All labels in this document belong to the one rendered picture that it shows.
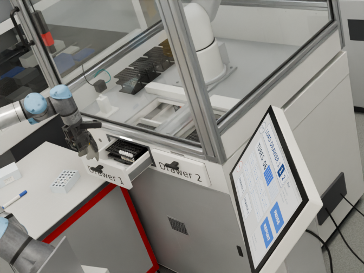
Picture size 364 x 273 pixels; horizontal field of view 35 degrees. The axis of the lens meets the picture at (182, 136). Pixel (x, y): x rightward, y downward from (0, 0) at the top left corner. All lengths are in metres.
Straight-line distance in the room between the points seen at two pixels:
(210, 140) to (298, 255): 0.54
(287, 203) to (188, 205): 0.96
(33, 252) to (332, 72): 1.53
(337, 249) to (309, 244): 1.19
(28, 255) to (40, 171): 0.93
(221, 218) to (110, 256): 0.67
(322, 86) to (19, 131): 1.58
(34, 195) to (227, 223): 0.93
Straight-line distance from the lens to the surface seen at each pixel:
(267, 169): 1.84
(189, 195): 2.50
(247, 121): 2.27
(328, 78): 2.74
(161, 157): 2.42
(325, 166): 2.87
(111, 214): 2.79
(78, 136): 2.38
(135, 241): 2.95
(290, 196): 1.66
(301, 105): 2.57
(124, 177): 2.43
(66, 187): 2.71
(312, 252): 1.95
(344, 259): 3.06
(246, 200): 1.91
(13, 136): 3.19
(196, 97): 2.06
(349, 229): 3.20
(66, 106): 2.31
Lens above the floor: 2.22
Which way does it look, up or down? 31 degrees down
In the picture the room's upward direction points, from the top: 18 degrees counter-clockwise
